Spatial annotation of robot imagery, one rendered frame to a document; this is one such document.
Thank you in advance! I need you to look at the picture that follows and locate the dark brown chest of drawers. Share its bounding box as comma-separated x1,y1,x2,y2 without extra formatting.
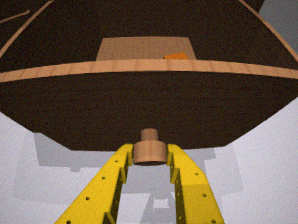
0,0,265,133

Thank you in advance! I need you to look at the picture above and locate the orange 9v battery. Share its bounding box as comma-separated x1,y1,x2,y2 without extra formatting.
163,52,190,60

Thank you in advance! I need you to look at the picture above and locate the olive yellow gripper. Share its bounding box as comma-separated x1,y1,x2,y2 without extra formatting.
54,143,225,224

